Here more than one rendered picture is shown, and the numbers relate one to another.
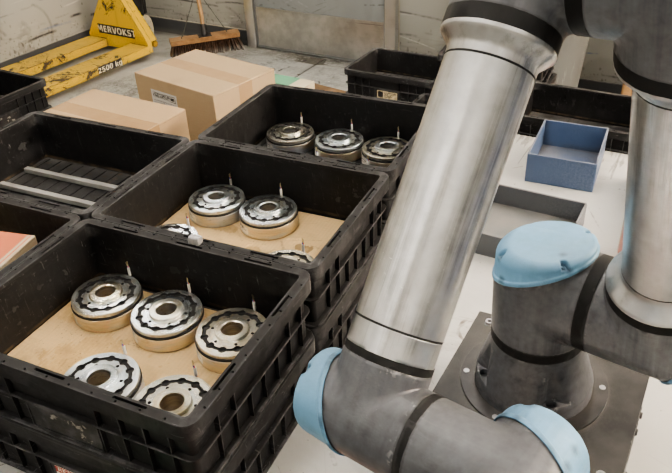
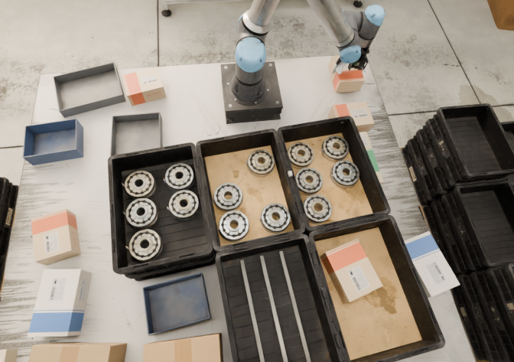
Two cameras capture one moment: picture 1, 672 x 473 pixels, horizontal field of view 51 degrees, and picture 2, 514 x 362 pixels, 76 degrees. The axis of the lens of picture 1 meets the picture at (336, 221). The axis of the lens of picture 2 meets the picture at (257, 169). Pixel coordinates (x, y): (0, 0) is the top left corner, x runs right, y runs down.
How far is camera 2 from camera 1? 143 cm
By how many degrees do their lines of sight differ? 77
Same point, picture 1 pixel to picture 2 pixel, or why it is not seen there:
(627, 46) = not seen: outside the picture
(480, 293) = (189, 137)
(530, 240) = (252, 53)
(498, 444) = (349, 16)
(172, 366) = (319, 167)
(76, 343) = (336, 205)
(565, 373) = not seen: hidden behind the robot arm
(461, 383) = (261, 102)
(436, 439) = (354, 24)
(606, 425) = not seen: hidden behind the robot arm
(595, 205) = (95, 122)
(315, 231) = (222, 177)
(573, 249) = (253, 41)
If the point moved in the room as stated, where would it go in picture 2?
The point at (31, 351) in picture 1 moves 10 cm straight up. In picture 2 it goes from (349, 215) to (359, 207)
